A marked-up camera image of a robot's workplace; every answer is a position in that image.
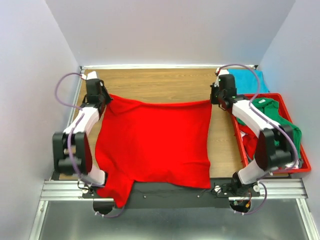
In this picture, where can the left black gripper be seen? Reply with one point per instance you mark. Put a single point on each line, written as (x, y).
(108, 97)

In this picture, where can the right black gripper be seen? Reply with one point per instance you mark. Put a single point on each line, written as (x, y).
(213, 100)

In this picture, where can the red t-shirt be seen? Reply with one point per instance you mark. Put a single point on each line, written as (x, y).
(249, 140)
(153, 143)

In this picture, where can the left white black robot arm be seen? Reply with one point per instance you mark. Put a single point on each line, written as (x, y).
(71, 151)

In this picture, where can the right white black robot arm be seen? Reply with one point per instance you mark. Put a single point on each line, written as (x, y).
(275, 148)

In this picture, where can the folded blue t-shirt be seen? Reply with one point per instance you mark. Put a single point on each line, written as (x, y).
(246, 83)

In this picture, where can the green t-shirt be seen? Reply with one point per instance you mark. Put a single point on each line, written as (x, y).
(271, 108)

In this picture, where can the red t-shirt in bin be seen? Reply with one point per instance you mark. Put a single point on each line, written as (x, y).
(249, 140)

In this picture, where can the white t-shirt in bin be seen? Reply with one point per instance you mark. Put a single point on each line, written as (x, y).
(295, 165)

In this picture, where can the red plastic bin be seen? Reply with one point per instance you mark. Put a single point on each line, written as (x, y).
(305, 167)

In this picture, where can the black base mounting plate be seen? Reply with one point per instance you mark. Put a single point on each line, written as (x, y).
(223, 193)

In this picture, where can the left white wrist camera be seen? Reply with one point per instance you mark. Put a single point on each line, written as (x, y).
(92, 75)

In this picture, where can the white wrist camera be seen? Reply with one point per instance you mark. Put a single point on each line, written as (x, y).
(223, 71)
(92, 75)

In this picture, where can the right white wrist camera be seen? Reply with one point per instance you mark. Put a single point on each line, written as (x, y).
(223, 71)

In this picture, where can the aluminium rail frame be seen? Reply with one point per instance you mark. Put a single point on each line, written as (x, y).
(63, 214)

